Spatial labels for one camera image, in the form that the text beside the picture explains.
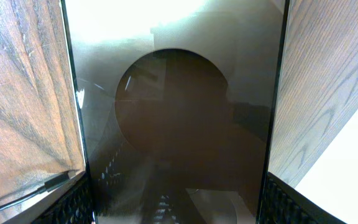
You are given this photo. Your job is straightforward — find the black charging cable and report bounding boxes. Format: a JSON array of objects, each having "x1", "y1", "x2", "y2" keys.
[{"x1": 0, "y1": 169, "x2": 79, "y2": 220}]

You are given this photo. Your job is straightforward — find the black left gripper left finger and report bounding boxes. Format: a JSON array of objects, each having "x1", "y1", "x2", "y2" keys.
[{"x1": 31, "y1": 174, "x2": 94, "y2": 224}]

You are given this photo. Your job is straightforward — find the smartphone with bronze back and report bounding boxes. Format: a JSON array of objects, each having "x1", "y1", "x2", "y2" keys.
[{"x1": 62, "y1": 0, "x2": 289, "y2": 223}]

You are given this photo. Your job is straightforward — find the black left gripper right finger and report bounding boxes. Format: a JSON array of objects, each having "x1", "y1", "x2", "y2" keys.
[{"x1": 257, "y1": 172, "x2": 344, "y2": 224}]

